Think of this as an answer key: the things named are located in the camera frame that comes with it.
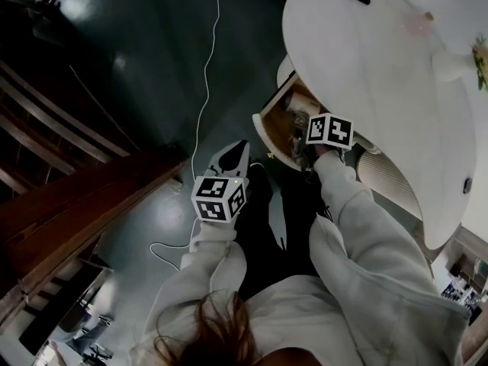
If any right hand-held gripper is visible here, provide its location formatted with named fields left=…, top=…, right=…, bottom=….
left=300, top=113, right=355, bottom=167

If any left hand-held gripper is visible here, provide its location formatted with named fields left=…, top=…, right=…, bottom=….
left=190, top=140, right=252, bottom=225

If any wooden storage box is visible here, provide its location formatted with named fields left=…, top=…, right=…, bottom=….
left=252, top=78, right=333, bottom=172

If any person's left forearm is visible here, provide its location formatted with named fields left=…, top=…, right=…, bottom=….
left=152, top=219, right=249, bottom=319

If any person's right forearm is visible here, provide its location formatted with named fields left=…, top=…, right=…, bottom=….
left=310, top=149, right=379, bottom=252

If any person's left leg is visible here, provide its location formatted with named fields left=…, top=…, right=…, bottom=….
left=233, top=162, right=284, bottom=300

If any person's leg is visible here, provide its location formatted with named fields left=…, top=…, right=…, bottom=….
left=280, top=173, right=329, bottom=282
left=233, top=162, right=284, bottom=300

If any person's right leg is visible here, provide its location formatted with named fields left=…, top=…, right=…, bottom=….
left=280, top=173, right=329, bottom=282

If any white vase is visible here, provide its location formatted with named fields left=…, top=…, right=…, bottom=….
left=430, top=50, right=477, bottom=82

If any pink glass bottle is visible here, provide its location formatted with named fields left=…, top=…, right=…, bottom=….
left=400, top=9, right=435, bottom=38

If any dark wooden staircase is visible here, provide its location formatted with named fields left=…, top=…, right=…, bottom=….
left=0, top=59, right=191, bottom=358

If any person's grey hoodie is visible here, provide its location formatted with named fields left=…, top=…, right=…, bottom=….
left=129, top=219, right=473, bottom=366

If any wooden shelf unit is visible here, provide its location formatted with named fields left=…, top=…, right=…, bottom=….
left=438, top=226, right=488, bottom=328

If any white floor cable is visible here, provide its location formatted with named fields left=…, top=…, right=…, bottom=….
left=149, top=0, right=223, bottom=272

